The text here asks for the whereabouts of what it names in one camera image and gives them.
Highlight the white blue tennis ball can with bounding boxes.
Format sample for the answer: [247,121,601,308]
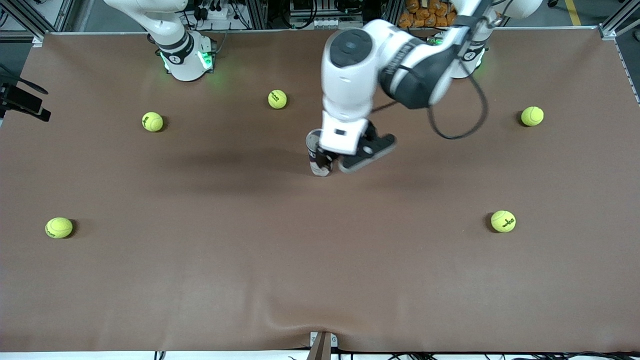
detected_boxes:
[306,129,335,177]

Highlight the yellow Wilson tennis ball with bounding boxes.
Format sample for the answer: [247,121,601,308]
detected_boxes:
[141,111,164,133]

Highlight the yellow Head tennis ball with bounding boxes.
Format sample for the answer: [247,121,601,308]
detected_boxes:
[45,217,74,239]

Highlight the brown table cover mat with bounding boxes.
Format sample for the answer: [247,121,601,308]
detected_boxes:
[0,27,640,353]

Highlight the long white power strip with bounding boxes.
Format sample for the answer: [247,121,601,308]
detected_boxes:
[312,16,364,29]

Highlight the orange objects heap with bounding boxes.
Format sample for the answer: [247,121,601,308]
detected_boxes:
[398,0,458,29]

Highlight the base electronics box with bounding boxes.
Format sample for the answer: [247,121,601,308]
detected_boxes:
[199,37,219,71]

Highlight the white power strip with plugs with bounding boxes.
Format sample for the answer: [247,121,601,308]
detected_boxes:
[192,0,238,22]

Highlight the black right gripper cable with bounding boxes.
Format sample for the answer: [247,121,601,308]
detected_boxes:
[0,64,49,95]

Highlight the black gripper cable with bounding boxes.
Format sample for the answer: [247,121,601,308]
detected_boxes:
[0,64,49,95]
[372,30,490,141]

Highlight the aluminium frame profile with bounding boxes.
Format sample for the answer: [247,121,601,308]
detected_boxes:
[597,0,640,41]
[0,0,76,47]

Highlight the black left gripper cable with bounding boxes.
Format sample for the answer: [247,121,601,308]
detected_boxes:
[372,30,490,141]

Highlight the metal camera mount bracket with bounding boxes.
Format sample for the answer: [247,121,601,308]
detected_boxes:
[306,331,339,360]

